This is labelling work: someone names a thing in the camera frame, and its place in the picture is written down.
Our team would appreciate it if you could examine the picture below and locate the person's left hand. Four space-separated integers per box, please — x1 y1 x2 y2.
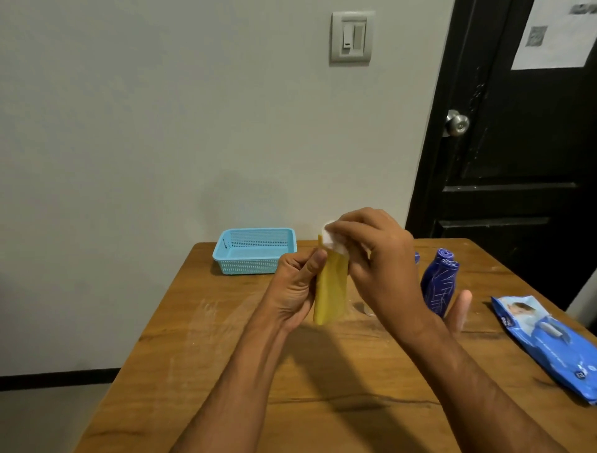
261 248 329 333

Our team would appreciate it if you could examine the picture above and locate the person's right hand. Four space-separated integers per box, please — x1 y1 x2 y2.
325 207 432 338

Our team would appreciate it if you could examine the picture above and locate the yellow capped bottle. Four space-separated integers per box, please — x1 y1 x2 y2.
313 235 349 326

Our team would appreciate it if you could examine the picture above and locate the blue plastic basket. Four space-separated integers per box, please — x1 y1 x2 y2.
212 227 298 276

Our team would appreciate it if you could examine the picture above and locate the white wipe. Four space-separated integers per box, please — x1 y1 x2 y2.
323 220 351 256

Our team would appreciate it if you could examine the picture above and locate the peach pink bottle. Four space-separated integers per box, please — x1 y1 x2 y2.
445 289 473 333

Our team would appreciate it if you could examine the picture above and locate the blue wet wipes pack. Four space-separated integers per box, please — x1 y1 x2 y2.
491 295 597 406

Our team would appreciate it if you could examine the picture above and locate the person's left forearm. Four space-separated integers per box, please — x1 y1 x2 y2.
170 322 299 453

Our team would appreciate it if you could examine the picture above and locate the person's right forearm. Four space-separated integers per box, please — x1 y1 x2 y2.
396 322 568 453

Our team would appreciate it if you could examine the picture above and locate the wooden table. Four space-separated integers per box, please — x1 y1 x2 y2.
74 238 597 453

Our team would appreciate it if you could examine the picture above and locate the silver door knob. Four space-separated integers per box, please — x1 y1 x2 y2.
443 110 471 138

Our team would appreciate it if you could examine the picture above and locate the black panel door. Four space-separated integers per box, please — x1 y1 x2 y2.
404 0 597 311

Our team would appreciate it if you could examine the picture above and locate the black baseboard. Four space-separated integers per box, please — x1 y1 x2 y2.
0 367 121 392

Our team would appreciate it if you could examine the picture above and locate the white paper sheet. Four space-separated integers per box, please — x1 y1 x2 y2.
511 0 597 71

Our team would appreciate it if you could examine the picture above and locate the grey wall light switch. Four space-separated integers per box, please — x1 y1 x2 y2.
330 11 376 65

